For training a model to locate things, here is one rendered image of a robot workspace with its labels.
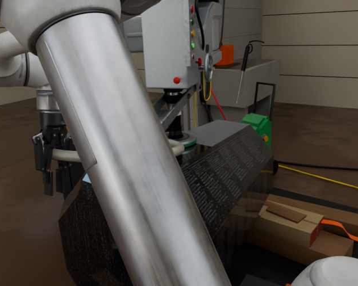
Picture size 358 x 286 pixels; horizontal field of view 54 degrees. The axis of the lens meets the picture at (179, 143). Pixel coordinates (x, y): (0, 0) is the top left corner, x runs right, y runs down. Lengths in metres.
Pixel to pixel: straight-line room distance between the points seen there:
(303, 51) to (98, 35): 6.06
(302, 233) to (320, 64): 4.44
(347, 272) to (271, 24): 6.13
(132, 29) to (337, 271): 2.00
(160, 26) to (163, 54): 0.12
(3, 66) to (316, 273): 0.78
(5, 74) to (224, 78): 3.68
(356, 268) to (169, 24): 1.34
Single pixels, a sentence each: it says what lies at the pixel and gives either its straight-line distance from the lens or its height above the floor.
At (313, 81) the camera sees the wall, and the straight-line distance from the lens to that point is 6.41.
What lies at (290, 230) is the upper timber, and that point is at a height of 0.21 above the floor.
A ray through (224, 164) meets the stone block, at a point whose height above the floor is 0.74.
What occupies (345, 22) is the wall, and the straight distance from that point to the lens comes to 6.26.
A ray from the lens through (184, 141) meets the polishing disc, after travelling 1.77.
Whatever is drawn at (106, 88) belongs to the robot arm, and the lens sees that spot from 0.38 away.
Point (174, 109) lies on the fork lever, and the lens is 1.62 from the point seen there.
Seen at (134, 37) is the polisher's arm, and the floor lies 1.34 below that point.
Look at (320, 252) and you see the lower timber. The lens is 2.26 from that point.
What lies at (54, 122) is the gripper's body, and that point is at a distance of 1.02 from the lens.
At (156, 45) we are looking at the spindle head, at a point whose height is 1.32.
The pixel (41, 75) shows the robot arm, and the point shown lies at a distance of 1.00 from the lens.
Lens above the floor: 1.41
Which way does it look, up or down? 19 degrees down
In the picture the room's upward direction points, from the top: 3 degrees counter-clockwise
